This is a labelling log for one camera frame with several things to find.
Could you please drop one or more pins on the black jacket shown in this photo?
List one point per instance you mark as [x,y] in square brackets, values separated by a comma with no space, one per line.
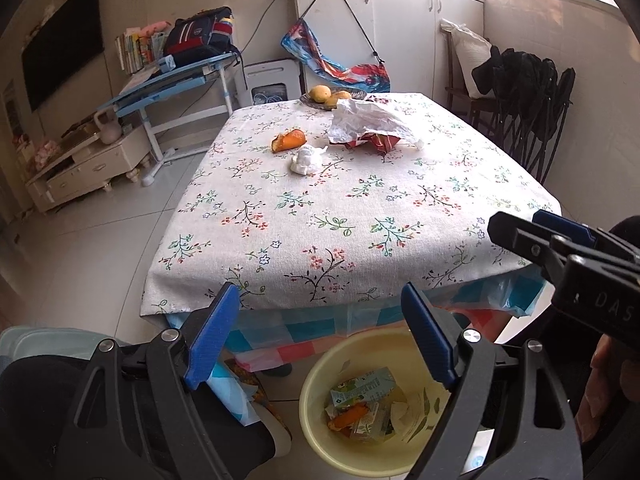
[510,70]

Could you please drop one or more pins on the pink kettlebell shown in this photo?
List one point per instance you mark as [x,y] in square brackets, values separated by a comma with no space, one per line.
[109,130]

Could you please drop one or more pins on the small blue white box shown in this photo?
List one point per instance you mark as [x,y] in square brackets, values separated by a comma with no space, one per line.
[166,63]

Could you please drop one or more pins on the black lap cloth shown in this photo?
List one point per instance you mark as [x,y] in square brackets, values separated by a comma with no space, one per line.
[30,400]

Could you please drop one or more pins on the large white plastic bag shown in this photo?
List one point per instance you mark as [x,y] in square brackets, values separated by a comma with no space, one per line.
[370,120]

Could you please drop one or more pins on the wooden chair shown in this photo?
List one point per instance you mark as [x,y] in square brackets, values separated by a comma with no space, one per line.
[457,105]

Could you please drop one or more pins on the blue study desk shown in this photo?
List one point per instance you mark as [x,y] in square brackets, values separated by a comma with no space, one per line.
[165,85]

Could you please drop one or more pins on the crumpled white tissue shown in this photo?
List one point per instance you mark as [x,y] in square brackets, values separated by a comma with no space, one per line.
[306,159]

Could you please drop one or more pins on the white pillow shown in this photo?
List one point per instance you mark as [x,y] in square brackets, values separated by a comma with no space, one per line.
[467,55]

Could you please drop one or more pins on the pink patterned box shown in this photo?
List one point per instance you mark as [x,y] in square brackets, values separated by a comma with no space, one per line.
[46,152]

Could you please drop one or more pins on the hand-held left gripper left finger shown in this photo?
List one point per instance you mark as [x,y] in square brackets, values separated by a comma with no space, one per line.
[212,340]

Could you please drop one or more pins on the person's right hand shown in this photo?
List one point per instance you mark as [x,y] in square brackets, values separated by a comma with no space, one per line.
[610,390]

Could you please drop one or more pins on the floral tablecloth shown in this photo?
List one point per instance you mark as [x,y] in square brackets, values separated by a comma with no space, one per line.
[350,210]

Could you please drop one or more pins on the cream television cabinet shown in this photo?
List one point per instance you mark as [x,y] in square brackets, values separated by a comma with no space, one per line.
[90,170]

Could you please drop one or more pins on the checkered plastic table cover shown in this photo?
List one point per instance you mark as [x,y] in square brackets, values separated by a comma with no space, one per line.
[320,330]

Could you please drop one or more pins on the row of books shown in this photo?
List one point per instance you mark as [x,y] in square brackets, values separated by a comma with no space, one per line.
[137,52]

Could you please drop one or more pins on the dark striped backpack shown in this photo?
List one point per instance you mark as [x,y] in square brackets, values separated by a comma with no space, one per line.
[200,32]

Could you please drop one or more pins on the white floor appliance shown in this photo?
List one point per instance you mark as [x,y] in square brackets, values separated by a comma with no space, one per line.
[270,80]

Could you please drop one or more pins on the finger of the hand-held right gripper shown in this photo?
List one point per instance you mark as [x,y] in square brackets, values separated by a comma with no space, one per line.
[565,227]
[520,242]

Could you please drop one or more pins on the blue green milk carton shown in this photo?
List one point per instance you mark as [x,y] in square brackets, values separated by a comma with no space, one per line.
[362,385]

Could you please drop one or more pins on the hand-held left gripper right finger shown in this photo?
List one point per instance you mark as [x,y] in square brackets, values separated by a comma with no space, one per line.
[427,340]

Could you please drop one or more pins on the yellow plastic bin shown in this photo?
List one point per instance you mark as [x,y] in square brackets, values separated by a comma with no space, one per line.
[320,440]

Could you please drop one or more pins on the white storage cabinet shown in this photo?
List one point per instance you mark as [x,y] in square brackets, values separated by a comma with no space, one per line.
[400,25]

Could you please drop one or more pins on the black wall television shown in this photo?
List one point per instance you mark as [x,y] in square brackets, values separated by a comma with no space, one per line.
[60,50]

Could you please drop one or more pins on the light blue seat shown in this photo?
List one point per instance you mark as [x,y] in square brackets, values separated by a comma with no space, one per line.
[45,340]

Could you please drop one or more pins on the yellow mango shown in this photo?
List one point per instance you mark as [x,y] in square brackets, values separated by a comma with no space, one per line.
[334,101]
[319,93]

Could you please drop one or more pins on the pink plush toy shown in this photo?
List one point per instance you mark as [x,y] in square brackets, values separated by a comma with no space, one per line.
[155,27]

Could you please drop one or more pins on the woven fruit basket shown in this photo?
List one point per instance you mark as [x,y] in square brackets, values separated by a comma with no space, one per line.
[306,100]

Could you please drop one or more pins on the red snack packet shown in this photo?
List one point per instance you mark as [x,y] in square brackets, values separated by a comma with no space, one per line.
[375,142]

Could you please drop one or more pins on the black folding chairs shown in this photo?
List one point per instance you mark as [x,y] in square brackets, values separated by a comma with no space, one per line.
[535,130]

